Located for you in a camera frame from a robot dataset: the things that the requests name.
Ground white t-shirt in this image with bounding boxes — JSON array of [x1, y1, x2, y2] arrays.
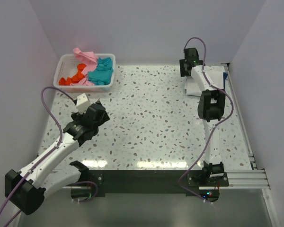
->
[[191, 65, 226, 92]]

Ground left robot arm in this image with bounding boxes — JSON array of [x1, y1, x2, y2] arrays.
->
[[4, 101, 109, 215]]

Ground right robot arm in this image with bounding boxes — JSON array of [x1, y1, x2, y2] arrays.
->
[[179, 48, 225, 186]]

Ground folded blue printed t-shirt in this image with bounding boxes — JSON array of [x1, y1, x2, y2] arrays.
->
[[185, 71, 228, 96]]

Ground teal t-shirt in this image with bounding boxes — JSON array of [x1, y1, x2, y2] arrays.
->
[[88, 58, 114, 86]]

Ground orange t-shirt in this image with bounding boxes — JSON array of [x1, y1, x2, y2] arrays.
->
[[58, 63, 87, 86]]

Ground pink t-shirt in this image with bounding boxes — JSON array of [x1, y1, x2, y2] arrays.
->
[[73, 48, 98, 86]]

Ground white plastic basket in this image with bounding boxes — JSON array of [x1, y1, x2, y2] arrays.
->
[[53, 48, 116, 93]]

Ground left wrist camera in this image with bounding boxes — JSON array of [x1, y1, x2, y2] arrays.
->
[[76, 93, 91, 114]]

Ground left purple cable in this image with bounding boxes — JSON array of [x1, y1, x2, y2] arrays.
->
[[0, 87, 99, 227]]

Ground purple cable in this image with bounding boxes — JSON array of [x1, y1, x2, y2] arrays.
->
[[178, 37, 235, 201], [0, 87, 99, 227]]

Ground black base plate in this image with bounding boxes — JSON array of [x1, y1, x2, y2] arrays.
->
[[61, 169, 229, 198]]

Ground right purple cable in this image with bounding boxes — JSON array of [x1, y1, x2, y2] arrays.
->
[[178, 37, 235, 201]]

